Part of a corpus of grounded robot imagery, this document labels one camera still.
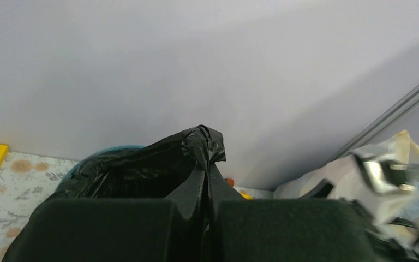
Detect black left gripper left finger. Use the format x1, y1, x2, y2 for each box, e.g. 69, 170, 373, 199
1, 170, 207, 262

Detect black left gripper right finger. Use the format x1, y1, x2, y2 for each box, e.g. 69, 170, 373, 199
208, 163, 384, 262

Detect black trash bag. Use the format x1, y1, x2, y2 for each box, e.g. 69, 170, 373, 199
49, 125, 227, 201

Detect yellow block near bag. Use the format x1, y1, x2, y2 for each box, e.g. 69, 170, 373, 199
240, 193, 254, 200

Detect floral patterned table mat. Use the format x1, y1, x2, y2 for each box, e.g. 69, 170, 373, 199
0, 146, 276, 262

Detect large translucent plastic bag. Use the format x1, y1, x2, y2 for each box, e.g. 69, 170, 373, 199
273, 130, 419, 246

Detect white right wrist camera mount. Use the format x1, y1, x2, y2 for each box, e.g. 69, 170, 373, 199
300, 150, 419, 236

